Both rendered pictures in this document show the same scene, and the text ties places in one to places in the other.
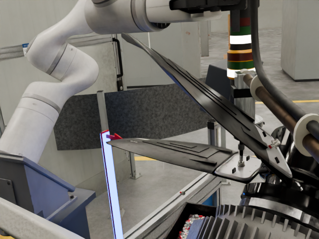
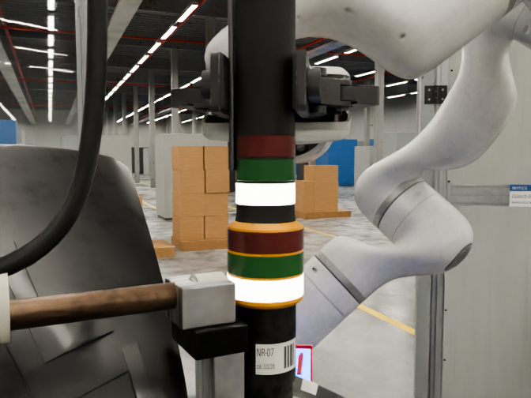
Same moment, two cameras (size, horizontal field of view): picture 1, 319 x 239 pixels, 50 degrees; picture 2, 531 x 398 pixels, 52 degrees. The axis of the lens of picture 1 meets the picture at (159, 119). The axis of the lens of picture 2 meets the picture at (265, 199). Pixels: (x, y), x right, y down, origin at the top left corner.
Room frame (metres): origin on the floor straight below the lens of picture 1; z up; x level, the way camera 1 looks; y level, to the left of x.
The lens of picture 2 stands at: (0.38, -0.40, 1.42)
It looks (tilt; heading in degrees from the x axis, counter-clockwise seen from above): 4 degrees down; 58
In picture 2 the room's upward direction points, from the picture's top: straight up
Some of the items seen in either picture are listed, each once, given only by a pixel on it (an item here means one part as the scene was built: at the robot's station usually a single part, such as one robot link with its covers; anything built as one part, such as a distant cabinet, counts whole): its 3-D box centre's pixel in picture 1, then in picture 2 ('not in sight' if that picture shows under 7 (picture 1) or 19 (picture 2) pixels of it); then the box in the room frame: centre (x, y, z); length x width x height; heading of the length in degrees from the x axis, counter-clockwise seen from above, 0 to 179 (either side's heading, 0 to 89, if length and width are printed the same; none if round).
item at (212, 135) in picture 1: (213, 145); not in sight; (1.18, -0.19, 0.96); 0.03 x 0.03 x 0.20; 51
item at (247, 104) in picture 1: (242, 98); (250, 358); (0.53, -0.14, 1.31); 0.09 x 0.07 x 0.10; 176
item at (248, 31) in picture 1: (240, 30); (265, 170); (0.54, -0.14, 1.41); 0.03 x 0.03 x 0.01
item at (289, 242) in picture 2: (240, 55); (265, 237); (0.54, -0.14, 1.38); 0.04 x 0.04 x 0.01
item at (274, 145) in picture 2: (240, 21); (265, 146); (0.54, -0.14, 1.43); 0.03 x 0.03 x 0.01
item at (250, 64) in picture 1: (240, 63); (265, 260); (0.54, -0.14, 1.36); 0.04 x 0.04 x 0.01
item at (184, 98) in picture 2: (187, 3); (224, 101); (0.55, -0.06, 1.46); 0.08 x 0.06 x 0.01; 172
